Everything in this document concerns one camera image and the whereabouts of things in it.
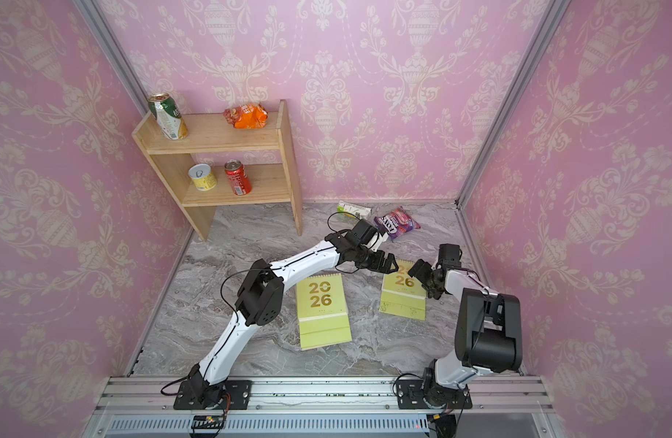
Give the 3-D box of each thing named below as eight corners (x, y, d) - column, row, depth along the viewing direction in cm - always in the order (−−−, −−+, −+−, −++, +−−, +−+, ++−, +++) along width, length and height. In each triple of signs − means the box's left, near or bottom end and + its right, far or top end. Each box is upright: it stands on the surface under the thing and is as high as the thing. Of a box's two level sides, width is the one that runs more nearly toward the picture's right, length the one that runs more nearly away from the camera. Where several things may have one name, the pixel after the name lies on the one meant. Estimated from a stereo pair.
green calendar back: (302, 351, 83) (299, 344, 77) (298, 288, 97) (295, 277, 91) (350, 343, 85) (351, 335, 79) (340, 282, 98) (340, 271, 92)
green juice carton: (336, 215, 118) (336, 208, 115) (340, 207, 121) (340, 200, 118) (367, 223, 115) (368, 216, 112) (370, 214, 119) (371, 207, 115)
